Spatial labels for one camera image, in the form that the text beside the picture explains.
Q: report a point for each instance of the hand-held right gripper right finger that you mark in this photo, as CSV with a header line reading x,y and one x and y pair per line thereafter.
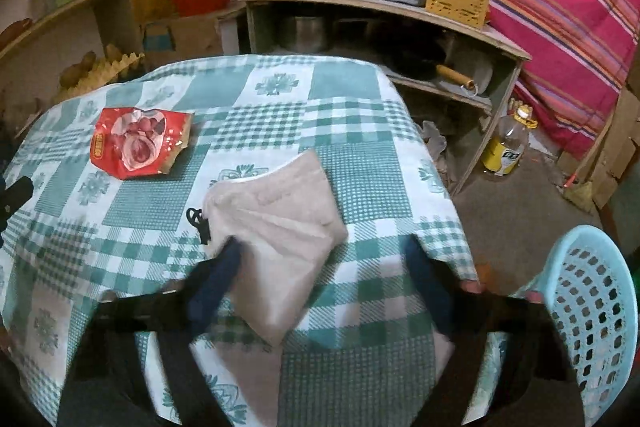
x,y
430,292

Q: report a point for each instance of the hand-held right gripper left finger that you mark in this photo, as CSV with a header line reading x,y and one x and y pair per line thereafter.
x,y
215,287

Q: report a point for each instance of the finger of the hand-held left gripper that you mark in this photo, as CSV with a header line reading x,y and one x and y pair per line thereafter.
x,y
17,194

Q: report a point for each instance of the red snack packet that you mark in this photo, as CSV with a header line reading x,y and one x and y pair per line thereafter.
x,y
135,144

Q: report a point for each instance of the light blue plastic basket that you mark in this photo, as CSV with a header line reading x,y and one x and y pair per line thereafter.
x,y
595,297

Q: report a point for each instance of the clear plastic bag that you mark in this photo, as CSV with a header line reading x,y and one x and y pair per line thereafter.
x,y
435,139

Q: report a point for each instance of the yellow egg carton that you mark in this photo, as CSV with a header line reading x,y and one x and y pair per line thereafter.
x,y
115,69

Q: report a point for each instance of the oil bottle with yellow cap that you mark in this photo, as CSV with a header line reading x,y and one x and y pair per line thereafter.
x,y
507,147

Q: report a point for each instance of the green checked tablecloth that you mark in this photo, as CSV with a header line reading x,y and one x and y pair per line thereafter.
x,y
350,147

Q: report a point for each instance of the cardboard box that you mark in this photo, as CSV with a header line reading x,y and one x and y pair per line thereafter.
x,y
195,37

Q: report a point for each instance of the small steel pot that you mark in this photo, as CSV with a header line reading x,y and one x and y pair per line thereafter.
x,y
302,33

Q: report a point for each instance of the low wooden cabinet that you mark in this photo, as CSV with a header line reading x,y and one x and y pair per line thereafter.
x,y
350,3

